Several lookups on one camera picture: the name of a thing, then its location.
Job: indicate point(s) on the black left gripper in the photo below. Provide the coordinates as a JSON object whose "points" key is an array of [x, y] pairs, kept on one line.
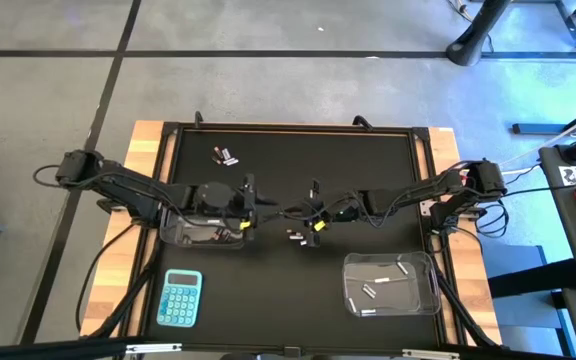
{"points": [[213, 200]]}

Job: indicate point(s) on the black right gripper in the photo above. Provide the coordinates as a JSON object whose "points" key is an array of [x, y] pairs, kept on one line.
{"points": [[338, 207]]}

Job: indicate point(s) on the clear plastic bin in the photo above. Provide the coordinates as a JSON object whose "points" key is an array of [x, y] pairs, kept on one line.
{"points": [[408, 300], [178, 240]]}

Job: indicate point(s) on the teal calculator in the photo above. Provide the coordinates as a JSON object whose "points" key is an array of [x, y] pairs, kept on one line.
{"points": [[180, 300]]}

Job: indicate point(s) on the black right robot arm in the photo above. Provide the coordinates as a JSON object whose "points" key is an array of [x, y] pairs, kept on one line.
{"points": [[433, 187]]}

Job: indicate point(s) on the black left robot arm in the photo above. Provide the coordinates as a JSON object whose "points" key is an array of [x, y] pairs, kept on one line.
{"points": [[128, 187]]}

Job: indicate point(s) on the yellow tape tag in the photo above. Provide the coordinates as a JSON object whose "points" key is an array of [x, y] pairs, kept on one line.
{"points": [[319, 225], [244, 225]]}

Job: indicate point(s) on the black table mat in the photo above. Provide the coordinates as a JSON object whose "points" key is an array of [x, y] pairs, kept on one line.
{"points": [[278, 300]]}

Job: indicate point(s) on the small silver mounting plate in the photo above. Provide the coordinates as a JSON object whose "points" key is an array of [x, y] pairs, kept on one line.
{"points": [[424, 207]]}

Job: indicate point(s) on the black bench bar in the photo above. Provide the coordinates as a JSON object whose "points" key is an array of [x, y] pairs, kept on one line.
{"points": [[533, 280]]}

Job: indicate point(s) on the black stand pole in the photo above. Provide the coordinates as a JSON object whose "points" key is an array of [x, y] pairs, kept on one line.
{"points": [[473, 45]]}

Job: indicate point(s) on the grey cart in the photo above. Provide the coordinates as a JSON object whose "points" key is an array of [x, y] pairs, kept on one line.
{"points": [[568, 225]]}

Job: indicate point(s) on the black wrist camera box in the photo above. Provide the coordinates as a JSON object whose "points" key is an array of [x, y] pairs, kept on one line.
{"points": [[344, 216]]}

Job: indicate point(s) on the black frame clamp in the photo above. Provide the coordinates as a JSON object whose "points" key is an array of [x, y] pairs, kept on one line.
{"points": [[363, 122], [198, 119]]}

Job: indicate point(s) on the silver beam bracket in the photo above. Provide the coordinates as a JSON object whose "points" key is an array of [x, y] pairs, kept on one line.
{"points": [[153, 348], [430, 354]]}

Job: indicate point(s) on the black floor frame bar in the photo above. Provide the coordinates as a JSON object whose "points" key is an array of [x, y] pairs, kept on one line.
{"points": [[543, 128]]}

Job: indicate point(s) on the black camera beam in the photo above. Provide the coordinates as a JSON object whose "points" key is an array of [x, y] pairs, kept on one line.
{"points": [[43, 350]]}

